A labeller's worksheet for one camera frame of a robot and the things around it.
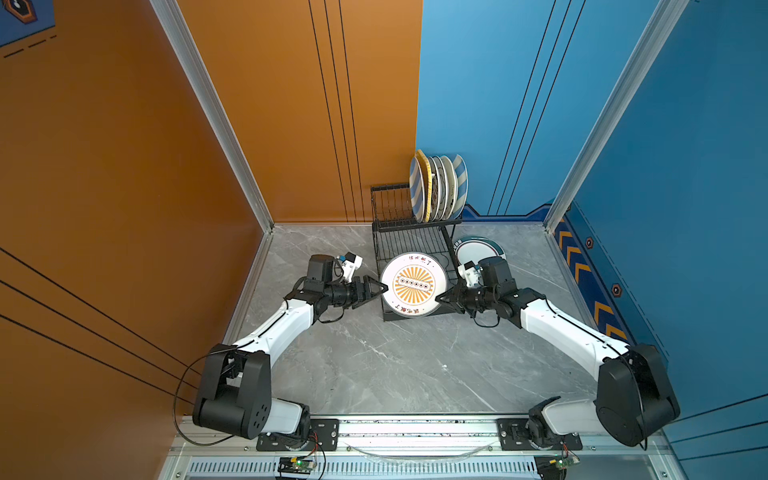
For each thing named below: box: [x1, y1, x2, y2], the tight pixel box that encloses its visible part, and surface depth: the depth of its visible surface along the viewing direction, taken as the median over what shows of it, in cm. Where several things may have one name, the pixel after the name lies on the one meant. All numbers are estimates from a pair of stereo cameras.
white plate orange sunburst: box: [381, 252, 448, 317], surface depth 86 cm
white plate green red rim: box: [454, 236, 506, 266], surface depth 114 cm
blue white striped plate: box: [452, 154, 469, 220], surface depth 89 cm
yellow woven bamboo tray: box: [416, 149, 433, 223], surface depth 82 cm
